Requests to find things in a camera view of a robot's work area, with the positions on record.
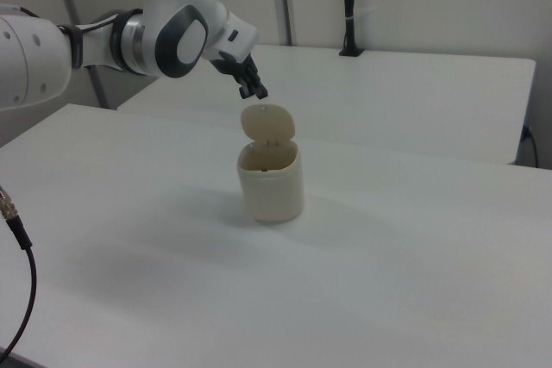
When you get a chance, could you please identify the thin black wall cable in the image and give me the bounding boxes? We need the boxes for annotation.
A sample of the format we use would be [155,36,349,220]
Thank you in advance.
[522,125,541,168]

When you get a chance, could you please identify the white background table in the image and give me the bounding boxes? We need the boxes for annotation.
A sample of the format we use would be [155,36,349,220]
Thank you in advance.
[116,43,537,166]

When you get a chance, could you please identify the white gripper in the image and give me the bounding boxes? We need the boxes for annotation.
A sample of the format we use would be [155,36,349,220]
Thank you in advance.
[205,11,270,99]

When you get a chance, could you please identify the black cable with metal connector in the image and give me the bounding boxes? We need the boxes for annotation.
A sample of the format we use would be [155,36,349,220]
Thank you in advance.
[0,184,40,354]

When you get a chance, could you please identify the cream plastic trash bin body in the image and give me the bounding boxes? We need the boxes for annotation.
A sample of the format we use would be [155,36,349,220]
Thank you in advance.
[235,137,305,225]

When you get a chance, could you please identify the cream trash bin lid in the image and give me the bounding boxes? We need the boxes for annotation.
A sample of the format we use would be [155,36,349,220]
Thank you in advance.
[239,102,297,144]

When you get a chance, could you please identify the white cable tie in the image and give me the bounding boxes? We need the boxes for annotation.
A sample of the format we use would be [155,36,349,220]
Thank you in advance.
[346,6,377,23]

